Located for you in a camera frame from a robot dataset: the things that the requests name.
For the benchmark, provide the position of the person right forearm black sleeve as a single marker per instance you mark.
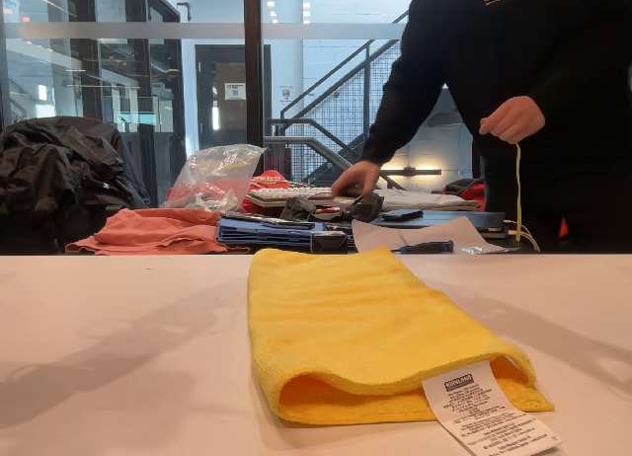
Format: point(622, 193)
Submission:
point(390, 125)

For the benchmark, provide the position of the small red item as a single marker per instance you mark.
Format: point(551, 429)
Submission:
point(328, 210)

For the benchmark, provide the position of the metal staircase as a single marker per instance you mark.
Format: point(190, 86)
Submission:
point(340, 105)

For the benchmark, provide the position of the white lined paper sheet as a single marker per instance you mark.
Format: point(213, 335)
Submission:
point(434, 231)

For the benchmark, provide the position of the dark framed door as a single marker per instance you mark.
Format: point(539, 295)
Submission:
point(232, 120)

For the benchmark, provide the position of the clear plastic bag with parts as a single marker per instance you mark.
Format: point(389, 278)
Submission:
point(217, 179)

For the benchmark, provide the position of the person left hand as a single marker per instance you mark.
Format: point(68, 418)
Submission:
point(516, 120)

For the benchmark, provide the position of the coral t-shirt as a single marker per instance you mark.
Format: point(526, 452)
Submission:
point(158, 231)

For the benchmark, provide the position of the black jacket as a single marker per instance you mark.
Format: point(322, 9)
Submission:
point(54, 179)

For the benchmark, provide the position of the red jacket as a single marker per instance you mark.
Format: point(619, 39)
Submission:
point(466, 189)

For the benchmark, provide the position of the large crumpled black bag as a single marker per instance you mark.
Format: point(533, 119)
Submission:
point(365, 208)

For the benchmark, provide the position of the red cloth white print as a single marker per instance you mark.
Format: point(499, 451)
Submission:
point(270, 179)

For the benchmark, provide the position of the small crumpled black bag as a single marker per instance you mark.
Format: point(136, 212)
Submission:
point(296, 208)

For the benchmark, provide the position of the yellow microfiber towel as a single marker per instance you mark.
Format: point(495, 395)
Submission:
point(355, 318)

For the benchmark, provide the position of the glowing wall light bar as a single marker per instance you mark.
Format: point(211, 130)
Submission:
point(419, 170)

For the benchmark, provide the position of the white QR sign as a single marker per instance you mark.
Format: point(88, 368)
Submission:
point(235, 92)

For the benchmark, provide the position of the small white poster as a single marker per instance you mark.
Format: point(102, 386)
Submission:
point(285, 94)

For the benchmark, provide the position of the black flat device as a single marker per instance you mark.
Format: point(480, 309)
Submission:
point(402, 215)

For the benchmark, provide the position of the person torso black sweater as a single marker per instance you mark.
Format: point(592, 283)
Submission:
point(543, 56)

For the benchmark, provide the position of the white keyboard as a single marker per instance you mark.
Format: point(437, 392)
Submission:
point(296, 197)

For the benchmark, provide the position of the small bag of screws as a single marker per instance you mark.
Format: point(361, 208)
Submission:
point(474, 250)

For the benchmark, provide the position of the beige folded cloth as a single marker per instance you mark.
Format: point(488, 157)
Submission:
point(429, 199)

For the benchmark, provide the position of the small black box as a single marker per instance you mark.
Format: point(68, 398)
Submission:
point(328, 242)

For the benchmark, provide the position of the black desk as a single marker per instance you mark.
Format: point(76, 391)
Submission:
point(296, 250)

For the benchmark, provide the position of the person right hand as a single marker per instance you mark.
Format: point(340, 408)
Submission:
point(358, 179)

